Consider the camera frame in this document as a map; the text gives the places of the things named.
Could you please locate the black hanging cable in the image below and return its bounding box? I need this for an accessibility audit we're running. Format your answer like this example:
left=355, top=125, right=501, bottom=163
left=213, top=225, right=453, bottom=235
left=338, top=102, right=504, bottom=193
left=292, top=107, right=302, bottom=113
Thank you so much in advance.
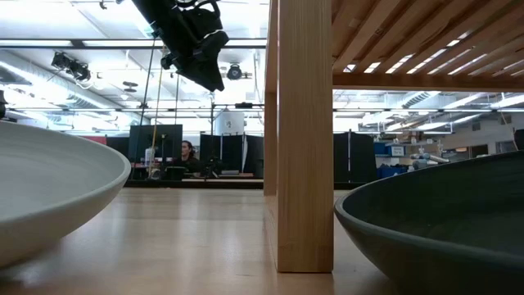
left=174, top=73, right=180, bottom=125
left=138, top=36, right=159, bottom=126

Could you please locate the black metal table frame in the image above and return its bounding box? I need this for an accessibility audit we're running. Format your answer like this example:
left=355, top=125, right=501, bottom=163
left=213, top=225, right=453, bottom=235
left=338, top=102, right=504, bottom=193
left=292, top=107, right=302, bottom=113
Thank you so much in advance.
left=124, top=178, right=369, bottom=191

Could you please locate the white plate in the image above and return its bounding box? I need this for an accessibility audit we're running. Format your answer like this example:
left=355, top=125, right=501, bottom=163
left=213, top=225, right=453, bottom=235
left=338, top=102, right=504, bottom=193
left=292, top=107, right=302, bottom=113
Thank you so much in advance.
left=0, top=120, right=132, bottom=270

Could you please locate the black partition panel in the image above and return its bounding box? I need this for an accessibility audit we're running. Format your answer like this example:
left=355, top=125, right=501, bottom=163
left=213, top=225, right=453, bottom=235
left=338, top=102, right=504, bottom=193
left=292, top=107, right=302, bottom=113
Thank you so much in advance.
left=332, top=131, right=377, bottom=184
left=199, top=133, right=265, bottom=179

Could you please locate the black ceiling spotlight cluster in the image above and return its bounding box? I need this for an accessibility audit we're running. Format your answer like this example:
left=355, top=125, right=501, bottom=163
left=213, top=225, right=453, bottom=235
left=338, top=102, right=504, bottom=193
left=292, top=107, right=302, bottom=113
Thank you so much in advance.
left=51, top=52, right=92, bottom=83

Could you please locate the yellow hanging cable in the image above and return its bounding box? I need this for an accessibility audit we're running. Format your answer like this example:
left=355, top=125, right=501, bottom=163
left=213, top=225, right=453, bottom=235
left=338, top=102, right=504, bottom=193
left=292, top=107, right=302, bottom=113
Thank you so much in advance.
left=147, top=44, right=165, bottom=175

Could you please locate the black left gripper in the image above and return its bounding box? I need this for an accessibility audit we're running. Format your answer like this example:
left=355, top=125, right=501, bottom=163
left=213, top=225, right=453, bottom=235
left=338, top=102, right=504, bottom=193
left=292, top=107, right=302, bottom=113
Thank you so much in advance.
left=154, top=6, right=227, bottom=93

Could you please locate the dark green plate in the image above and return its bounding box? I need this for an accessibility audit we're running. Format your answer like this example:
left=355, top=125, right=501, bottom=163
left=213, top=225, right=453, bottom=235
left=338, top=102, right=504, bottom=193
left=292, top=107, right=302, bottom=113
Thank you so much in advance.
left=333, top=150, right=524, bottom=295

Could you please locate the wooden slatted shelf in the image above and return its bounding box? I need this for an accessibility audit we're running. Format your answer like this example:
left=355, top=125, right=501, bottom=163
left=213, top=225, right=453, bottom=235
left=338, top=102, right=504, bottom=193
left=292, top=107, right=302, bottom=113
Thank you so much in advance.
left=264, top=0, right=524, bottom=274

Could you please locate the black overhead frame bar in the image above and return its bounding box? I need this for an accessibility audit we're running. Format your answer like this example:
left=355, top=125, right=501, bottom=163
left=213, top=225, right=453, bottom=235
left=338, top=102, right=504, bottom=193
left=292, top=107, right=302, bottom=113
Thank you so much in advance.
left=0, top=38, right=269, bottom=51

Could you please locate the red cloth partition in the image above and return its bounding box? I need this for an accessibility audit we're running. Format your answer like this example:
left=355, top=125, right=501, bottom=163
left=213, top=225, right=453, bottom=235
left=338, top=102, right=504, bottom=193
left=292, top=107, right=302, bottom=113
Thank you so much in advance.
left=79, top=135, right=108, bottom=147

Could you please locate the person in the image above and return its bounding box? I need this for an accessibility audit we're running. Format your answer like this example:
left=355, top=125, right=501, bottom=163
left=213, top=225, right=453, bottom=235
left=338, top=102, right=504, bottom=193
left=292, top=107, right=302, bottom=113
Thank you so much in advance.
left=179, top=139, right=204, bottom=173

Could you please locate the blue storage bin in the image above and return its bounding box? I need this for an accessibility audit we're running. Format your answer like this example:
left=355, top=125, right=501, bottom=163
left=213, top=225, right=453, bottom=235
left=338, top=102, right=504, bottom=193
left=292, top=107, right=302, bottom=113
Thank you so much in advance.
left=374, top=141, right=407, bottom=157

